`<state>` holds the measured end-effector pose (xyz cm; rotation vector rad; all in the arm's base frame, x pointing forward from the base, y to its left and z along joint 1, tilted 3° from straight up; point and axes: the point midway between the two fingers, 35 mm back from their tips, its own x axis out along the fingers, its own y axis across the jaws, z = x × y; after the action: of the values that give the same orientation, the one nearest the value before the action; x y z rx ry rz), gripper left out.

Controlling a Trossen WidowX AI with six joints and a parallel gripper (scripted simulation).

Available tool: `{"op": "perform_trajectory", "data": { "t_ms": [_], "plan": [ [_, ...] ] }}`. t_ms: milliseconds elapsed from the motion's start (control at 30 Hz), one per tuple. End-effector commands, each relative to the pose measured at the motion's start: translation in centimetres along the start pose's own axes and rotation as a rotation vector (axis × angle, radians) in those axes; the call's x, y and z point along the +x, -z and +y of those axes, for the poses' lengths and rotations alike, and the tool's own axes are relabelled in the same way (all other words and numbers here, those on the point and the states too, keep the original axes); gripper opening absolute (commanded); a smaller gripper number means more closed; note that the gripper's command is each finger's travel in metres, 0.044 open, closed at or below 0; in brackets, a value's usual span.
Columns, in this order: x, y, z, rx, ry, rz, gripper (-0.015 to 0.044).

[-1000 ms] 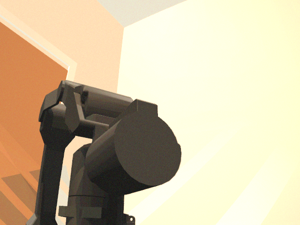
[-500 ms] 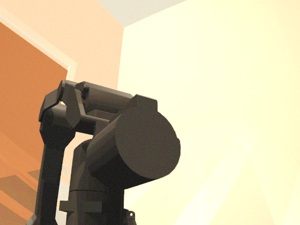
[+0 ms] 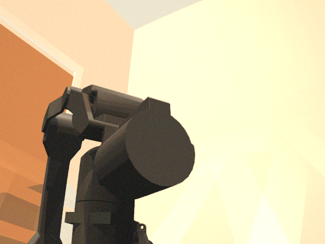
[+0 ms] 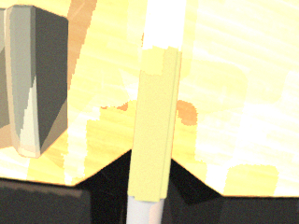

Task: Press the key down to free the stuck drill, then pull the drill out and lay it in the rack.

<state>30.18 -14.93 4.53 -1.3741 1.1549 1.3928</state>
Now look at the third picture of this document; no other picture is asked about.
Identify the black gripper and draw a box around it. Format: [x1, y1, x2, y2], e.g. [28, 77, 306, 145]
[64, 201, 139, 244]

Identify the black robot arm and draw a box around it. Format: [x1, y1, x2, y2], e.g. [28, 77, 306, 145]
[28, 84, 195, 244]

